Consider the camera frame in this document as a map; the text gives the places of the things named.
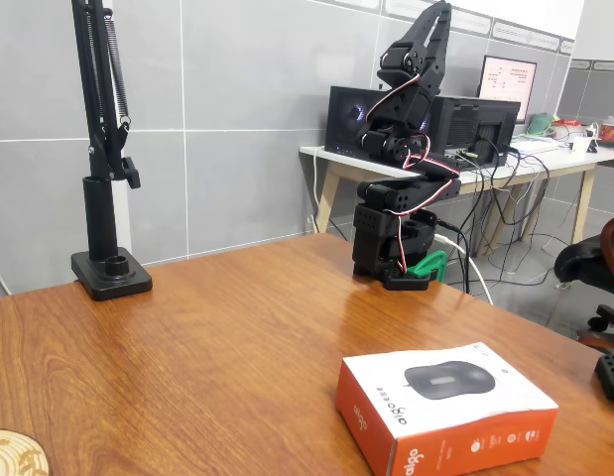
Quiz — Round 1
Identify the red white servo cable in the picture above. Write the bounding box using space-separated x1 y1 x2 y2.
364 72 460 275

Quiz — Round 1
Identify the black office chair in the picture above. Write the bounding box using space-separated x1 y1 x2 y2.
553 232 614 356

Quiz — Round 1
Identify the black clamp base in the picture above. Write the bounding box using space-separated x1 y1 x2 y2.
70 247 154 302

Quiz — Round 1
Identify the orange white mouse box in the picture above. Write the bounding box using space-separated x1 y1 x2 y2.
334 340 559 476

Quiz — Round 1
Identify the white desk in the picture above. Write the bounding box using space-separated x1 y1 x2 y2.
299 143 614 259

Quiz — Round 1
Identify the round wooden coaster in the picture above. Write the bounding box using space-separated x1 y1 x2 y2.
0 428 51 476

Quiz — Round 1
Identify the green plastic clamp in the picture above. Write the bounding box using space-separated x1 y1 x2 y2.
404 250 449 285

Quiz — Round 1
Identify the green cloth item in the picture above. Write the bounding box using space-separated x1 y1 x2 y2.
527 112 556 137

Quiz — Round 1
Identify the computer monitor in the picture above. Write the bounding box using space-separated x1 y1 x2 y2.
477 55 539 125

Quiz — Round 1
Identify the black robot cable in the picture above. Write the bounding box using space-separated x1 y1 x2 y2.
436 219 472 295

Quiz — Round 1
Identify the white power cable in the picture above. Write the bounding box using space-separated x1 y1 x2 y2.
433 232 497 307

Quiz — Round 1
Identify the black computer case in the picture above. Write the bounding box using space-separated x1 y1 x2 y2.
324 84 522 169

